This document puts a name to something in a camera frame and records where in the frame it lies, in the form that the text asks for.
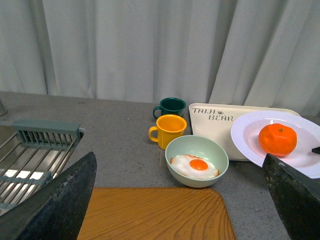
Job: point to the green sink drying rack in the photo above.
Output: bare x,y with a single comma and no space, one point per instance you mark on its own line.
32,153

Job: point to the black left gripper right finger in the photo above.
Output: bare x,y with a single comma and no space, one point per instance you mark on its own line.
296,198

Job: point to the cream bear serving tray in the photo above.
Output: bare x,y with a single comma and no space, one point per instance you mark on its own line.
214,121

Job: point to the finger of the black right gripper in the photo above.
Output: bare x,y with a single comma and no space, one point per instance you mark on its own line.
316,150

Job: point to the orange mandarin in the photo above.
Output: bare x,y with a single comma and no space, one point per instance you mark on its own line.
278,139

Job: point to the grey-white curtain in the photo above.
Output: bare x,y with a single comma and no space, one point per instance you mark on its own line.
263,53

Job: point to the wooden cutting board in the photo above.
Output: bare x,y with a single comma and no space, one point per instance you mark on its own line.
156,213

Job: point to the yellow enamel mug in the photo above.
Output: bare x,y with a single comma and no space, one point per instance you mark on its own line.
168,127

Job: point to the dark green enamel mug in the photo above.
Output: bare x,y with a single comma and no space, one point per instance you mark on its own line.
169,106

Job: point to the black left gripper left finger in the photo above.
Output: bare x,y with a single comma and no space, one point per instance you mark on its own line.
57,210

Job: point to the pale green bowl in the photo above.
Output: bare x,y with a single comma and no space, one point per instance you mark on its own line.
200,147

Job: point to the fake fried egg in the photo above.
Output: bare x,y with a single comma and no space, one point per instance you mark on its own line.
194,167

